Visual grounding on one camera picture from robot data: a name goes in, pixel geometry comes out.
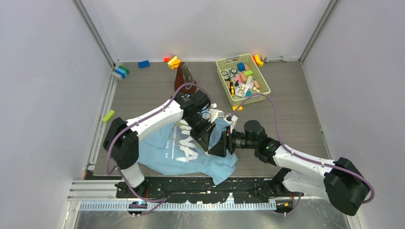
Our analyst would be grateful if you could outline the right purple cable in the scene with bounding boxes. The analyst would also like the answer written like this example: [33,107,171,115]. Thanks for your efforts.
[228,93,376,217]

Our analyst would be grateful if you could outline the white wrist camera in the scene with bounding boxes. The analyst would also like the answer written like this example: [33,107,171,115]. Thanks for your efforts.
[224,113,238,133]
[208,103,224,123]

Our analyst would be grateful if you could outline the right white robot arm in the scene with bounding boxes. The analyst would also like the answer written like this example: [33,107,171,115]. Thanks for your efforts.
[208,120,375,216]

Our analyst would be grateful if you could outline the light blue printed t-shirt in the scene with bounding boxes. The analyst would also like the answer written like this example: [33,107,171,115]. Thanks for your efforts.
[138,120,238,185]

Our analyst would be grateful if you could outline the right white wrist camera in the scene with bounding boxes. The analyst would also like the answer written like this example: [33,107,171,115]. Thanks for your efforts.
[224,113,238,133]

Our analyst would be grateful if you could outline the blue toy brick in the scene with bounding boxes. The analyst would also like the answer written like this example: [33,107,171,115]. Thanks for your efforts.
[138,60,150,69]

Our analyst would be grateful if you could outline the yellow brick near basket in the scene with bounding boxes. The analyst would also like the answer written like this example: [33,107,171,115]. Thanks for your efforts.
[232,106,243,111]

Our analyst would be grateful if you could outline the green plastic basket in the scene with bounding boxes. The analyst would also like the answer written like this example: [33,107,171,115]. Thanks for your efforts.
[215,53,271,107]

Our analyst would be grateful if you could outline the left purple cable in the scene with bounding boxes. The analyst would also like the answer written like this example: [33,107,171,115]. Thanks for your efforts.
[106,83,217,216]

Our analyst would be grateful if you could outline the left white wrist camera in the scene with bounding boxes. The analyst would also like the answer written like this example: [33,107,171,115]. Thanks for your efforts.
[208,103,224,123]

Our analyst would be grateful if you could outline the brown metronome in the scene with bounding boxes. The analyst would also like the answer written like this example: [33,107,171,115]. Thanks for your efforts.
[174,62,197,94]

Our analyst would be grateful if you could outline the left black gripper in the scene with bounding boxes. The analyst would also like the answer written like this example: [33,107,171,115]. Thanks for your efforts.
[184,114,216,152]

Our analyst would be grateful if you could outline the lime green toy brick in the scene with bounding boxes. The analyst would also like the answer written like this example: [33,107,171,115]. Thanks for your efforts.
[102,110,115,123]

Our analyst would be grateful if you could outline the purple cable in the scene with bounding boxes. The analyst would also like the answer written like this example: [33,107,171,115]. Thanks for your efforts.
[228,93,376,217]
[106,83,217,216]

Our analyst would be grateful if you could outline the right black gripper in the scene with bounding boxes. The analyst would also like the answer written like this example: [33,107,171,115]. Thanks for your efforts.
[208,126,258,158]

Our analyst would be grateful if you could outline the stacked blue green bricks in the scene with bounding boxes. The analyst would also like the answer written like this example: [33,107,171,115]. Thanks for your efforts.
[112,65,129,81]

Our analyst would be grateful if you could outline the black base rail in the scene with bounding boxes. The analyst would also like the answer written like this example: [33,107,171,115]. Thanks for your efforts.
[115,177,303,204]

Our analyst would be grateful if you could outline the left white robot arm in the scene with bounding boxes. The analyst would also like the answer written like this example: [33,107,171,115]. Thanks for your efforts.
[103,90,215,198]

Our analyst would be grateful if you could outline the yellow red corner blocks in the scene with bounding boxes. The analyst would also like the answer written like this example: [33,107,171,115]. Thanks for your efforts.
[252,54,268,67]

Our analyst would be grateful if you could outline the yellow orange toy block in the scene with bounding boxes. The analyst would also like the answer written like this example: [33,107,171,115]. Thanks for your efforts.
[167,56,181,70]

